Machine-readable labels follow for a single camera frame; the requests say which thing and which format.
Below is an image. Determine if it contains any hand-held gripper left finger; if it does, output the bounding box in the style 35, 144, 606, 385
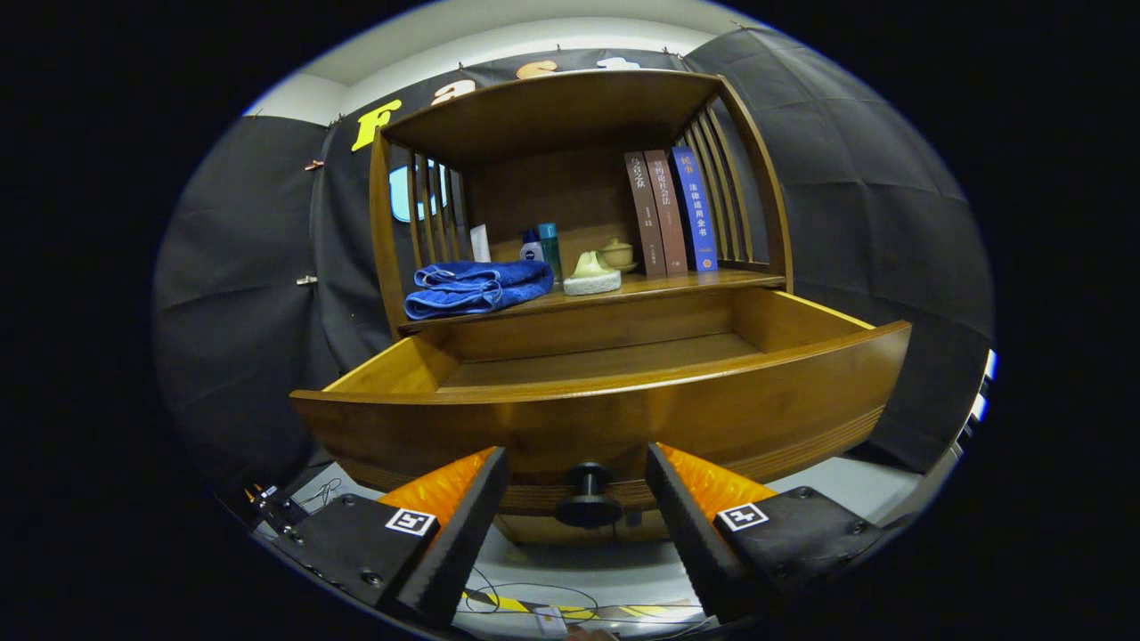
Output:
281, 447, 510, 629

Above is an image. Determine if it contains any blue book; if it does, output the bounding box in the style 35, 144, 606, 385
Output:
669, 146, 719, 272

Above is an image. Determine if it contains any yellow floor tape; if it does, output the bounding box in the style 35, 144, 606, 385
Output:
463, 589, 680, 621

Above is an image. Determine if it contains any teal bottle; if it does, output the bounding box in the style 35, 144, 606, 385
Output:
537, 223, 564, 281

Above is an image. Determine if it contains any dark brown book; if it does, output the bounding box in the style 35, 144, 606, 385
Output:
623, 151, 667, 278

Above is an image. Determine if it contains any wooden countertop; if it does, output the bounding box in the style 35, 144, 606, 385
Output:
398, 267, 787, 335

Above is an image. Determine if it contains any folded blue towel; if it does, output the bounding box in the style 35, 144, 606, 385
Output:
404, 260, 556, 321

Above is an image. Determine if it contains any reddish brown book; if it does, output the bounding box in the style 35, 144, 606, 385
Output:
643, 149, 689, 275

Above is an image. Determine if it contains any wooden drawer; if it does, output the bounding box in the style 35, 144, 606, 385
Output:
289, 287, 914, 529

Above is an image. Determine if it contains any wooden cabinet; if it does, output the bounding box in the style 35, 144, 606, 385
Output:
368, 69, 795, 546

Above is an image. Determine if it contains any beige lidded teacup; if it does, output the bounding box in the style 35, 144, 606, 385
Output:
597, 238, 639, 274

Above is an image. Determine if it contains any black cable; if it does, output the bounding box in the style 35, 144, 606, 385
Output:
463, 568, 608, 617

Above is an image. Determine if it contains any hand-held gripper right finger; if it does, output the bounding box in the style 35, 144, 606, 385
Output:
646, 442, 892, 624

